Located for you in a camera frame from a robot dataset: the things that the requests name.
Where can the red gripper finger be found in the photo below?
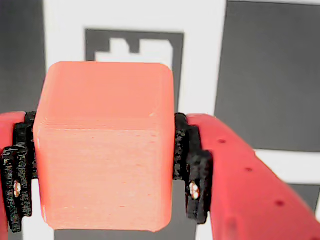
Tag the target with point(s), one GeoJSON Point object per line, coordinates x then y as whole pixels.
{"type": "Point", "coordinates": [237, 187]}
{"type": "Point", "coordinates": [15, 170]}

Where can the orange cube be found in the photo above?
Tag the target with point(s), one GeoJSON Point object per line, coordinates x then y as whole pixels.
{"type": "Point", "coordinates": [105, 147]}

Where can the checkerboard marker mat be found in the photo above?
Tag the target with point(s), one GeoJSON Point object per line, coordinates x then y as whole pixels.
{"type": "Point", "coordinates": [262, 75]}

